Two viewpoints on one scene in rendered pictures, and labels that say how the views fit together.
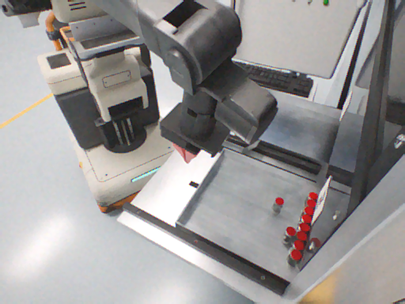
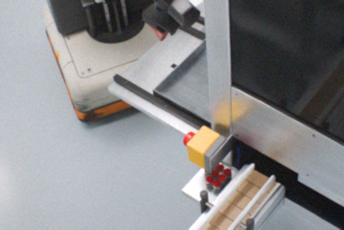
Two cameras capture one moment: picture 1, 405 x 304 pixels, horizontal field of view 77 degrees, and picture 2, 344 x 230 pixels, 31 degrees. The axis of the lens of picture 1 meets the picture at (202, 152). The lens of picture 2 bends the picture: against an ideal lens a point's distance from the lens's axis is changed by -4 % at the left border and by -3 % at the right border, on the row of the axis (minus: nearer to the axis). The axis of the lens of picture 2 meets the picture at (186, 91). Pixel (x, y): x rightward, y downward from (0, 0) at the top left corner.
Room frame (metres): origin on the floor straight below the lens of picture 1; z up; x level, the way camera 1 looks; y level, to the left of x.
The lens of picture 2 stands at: (-0.89, -0.33, 2.30)
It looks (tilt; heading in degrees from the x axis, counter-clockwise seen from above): 49 degrees down; 14
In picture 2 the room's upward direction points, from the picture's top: 6 degrees counter-clockwise
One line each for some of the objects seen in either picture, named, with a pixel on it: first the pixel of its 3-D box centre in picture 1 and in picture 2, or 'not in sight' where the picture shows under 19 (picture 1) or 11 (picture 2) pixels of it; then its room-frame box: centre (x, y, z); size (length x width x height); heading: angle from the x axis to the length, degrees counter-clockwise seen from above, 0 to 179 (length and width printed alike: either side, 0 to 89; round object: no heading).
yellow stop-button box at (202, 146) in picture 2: not in sight; (206, 149); (0.03, -0.13, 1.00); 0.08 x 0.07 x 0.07; 62
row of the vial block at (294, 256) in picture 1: (302, 227); not in sight; (0.26, -0.23, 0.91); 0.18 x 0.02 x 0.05; 151
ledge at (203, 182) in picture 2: not in sight; (217, 187); (-0.01, -0.16, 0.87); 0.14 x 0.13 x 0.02; 62
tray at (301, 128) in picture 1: (300, 127); not in sight; (0.60, -0.31, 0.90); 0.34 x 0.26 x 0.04; 62
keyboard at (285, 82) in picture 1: (266, 76); not in sight; (1.03, -0.29, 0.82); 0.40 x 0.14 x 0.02; 65
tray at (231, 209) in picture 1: (264, 212); (227, 90); (0.30, -0.15, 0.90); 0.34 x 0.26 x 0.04; 62
